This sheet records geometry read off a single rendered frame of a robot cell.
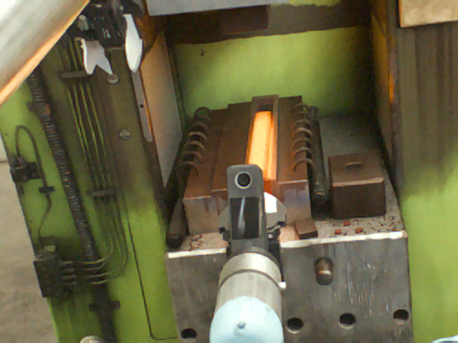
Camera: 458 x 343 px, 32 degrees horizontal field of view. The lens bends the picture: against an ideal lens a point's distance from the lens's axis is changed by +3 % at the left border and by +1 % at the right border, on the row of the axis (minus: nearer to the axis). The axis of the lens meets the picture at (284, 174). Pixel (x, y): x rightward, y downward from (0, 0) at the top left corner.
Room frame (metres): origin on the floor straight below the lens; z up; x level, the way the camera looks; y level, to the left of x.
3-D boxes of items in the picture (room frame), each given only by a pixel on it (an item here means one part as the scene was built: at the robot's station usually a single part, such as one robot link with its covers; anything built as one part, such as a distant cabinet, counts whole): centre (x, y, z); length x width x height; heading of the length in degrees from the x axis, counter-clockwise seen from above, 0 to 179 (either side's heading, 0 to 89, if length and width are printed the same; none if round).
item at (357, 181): (1.16, -0.12, 0.95); 0.12 x 0.08 x 0.06; 177
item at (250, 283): (0.72, 0.06, 1.00); 0.11 x 0.08 x 0.09; 177
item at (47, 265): (1.24, 0.43, 0.80); 0.06 x 0.03 x 0.14; 87
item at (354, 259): (1.32, 0.00, 0.69); 0.56 x 0.38 x 0.45; 177
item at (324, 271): (1.02, -0.04, 0.87); 0.04 x 0.03 x 0.03; 177
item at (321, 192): (1.27, -0.06, 0.95); 0.34 x 0.03 x 0.03; 177
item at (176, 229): (1.26, 0.17, 0.93); 0.40 x 0.03 x 0.03; 177
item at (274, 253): (0.88, 0.05, 0.99); 0.12 x 0.08 x 0.09; 177
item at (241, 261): (0.79, 0.05, 1.00); 0.08 x 0.05 x 0.08; 87
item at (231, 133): (1.31, 0.05, 0.96); 0.42 x 0.20 x 0.09; 177
